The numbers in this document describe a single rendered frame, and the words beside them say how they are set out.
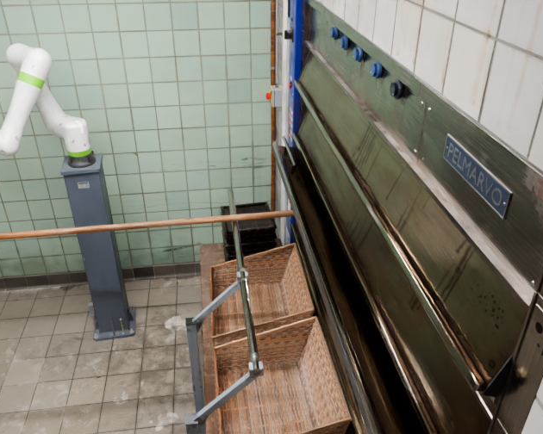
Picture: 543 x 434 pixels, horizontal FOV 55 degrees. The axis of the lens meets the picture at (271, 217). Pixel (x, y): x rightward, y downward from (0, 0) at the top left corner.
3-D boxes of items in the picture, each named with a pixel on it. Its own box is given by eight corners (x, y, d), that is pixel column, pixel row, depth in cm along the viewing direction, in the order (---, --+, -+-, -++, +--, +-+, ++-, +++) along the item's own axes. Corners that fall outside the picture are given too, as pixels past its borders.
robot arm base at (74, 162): (71, 150, 303) (69, 140, 300) (98, 147, 305) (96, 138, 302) (65, 169, 281) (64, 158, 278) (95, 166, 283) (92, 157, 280)
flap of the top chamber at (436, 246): (301, 86, 242) (318, 43, 233) (493, 395, 90) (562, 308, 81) (293, 83, 241) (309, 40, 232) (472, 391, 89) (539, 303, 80)
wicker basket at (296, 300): (296, 281, 297) (296, 240, 283) (314, 354, 250) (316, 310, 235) (209, 288, 293) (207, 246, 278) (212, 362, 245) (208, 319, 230)
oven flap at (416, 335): (300, 138, 255) (315, 100, 246) (464, 483, 103) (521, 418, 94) (291, 136, 254) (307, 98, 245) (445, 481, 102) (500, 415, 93)
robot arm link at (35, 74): (46, 52, 259) (23, 41, 249) (60, 56, 252) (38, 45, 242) (33, 87, 259) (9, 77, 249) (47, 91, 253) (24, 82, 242)
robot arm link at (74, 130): (80, 144, 294) (73, 112, 285) (96, 151, 286) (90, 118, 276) (59, 151, 286) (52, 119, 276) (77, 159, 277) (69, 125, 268)
